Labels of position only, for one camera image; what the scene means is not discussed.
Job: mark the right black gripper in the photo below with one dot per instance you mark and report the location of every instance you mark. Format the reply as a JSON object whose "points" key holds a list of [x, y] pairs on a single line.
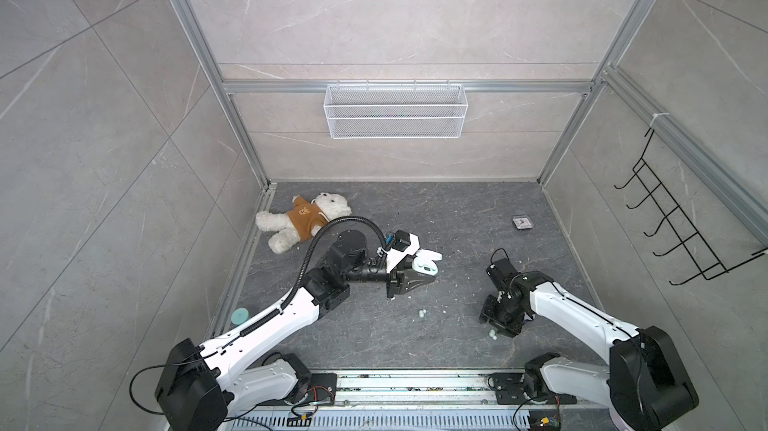
{"points": [[486, 311]]}

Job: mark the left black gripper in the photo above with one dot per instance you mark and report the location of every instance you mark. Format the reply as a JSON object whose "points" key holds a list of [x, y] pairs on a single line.
{"points": [[396, 279]]}

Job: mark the green earbud charging case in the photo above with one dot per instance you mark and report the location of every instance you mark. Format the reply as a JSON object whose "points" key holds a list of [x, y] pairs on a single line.
{"points": [[425, 262]]}

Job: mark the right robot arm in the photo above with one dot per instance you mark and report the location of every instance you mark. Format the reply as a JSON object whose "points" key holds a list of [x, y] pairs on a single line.
{"points": [[641, 380]]}

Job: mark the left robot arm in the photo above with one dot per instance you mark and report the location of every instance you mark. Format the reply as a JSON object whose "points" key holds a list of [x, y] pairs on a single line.
{"points": [[201, 386]]}

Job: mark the small black square box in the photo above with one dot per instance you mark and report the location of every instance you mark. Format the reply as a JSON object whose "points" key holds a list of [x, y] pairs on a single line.
{"points": [[522, 223]]}

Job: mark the white teddy bear brown shirt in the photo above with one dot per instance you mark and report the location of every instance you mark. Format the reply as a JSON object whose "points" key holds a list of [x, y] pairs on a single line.
{"points": [[303, 221]]}

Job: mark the teal round disc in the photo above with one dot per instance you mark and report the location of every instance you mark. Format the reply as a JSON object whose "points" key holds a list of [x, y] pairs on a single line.
{"points": [[239, 316]]}

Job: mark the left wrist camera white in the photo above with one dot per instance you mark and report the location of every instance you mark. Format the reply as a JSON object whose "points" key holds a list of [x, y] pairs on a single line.
{"points": [[401, 245]]}

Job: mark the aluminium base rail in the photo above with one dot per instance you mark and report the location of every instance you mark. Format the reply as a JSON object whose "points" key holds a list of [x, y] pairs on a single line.
{"points": [[458, 399]]}

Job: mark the white wire mesh basket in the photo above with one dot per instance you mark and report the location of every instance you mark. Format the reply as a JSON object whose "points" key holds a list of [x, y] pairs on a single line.
{"points": [[415, 111]]}

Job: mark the black wall hook rack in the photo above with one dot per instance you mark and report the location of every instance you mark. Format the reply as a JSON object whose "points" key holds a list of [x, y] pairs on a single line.
{"points": [[684, 234]]}

